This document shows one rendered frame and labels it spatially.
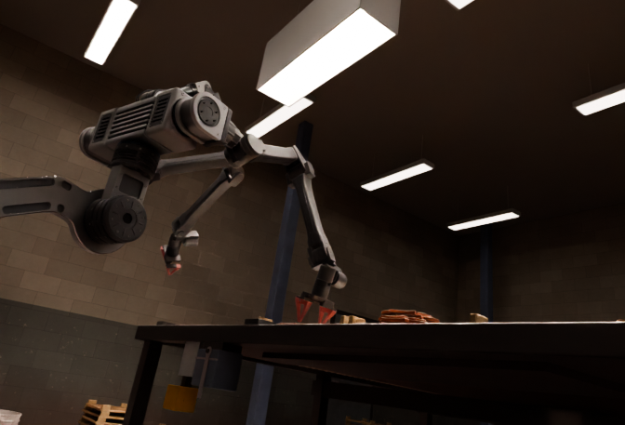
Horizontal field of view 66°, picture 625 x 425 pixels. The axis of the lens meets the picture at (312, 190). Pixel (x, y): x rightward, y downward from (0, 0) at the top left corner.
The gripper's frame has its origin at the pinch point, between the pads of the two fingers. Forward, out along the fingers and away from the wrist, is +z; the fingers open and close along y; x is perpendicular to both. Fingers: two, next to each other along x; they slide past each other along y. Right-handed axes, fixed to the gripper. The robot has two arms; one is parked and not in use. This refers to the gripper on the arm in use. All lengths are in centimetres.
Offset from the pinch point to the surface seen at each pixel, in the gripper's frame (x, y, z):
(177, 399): 32, -18, 40
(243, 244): 497, 273, -60
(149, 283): 490, 156, 34
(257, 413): 329, 267, 125
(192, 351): 38.1, -16.2, 24.0
